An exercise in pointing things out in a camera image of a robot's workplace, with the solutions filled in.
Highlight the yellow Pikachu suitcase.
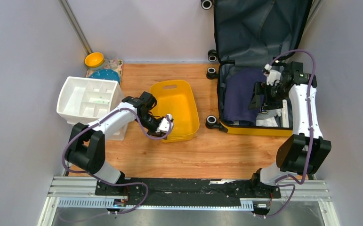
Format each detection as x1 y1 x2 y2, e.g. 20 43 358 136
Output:
201 0 313 137

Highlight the white toothpaste tube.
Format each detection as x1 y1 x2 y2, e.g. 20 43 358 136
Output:
281 99 290 128

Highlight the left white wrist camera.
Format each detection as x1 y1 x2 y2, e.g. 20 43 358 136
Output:
156 114 174 134

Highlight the yellow bowl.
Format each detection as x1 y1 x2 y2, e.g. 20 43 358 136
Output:
84 52 105 68

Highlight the aluminium frame rail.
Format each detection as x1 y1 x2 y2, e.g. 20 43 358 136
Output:
37 131 341 226

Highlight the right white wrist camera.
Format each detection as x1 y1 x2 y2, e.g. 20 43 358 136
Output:
263 64 281 86

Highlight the patterned cloth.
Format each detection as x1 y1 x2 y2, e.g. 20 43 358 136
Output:
85 59 123 84

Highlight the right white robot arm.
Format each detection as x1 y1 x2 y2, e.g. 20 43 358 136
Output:
249 62 331 197

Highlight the white plastic drawer organizer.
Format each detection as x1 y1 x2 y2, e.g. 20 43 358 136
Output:
56 77 125 126

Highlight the white folded garment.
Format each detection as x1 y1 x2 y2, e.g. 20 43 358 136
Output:
255 109 282 127

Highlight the navy blue garment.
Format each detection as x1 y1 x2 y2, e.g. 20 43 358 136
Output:
223 67 266 126

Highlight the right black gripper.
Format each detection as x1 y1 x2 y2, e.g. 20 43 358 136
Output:
248 81 289 111

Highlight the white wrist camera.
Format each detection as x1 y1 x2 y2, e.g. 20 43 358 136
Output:
263 64 281 86
156 114 174 134

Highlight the yellow plastic basket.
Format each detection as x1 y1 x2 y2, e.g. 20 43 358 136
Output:
150 80 200 143

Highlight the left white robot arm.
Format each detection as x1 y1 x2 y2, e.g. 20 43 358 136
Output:
62 92 174 195

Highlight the teal dotted plate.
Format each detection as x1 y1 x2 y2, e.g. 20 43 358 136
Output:
88 69 121 83

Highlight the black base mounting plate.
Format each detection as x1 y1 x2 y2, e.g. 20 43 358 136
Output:
95 178 281 214

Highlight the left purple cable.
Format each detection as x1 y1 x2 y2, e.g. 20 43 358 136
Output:
61 107 174 215

